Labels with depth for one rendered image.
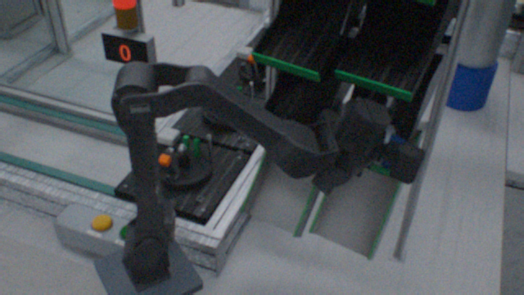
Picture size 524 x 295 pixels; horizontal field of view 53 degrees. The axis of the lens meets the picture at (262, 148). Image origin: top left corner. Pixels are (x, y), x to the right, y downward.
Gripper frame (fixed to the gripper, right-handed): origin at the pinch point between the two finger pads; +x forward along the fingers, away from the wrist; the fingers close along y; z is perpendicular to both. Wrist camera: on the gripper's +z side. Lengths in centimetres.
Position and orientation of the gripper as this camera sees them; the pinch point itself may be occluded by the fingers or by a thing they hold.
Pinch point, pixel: (377, 137)
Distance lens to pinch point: 94.2
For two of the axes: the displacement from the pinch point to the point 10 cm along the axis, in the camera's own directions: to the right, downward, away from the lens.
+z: 1.9, -8.7, -4.5
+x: 5.5, -2.9, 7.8
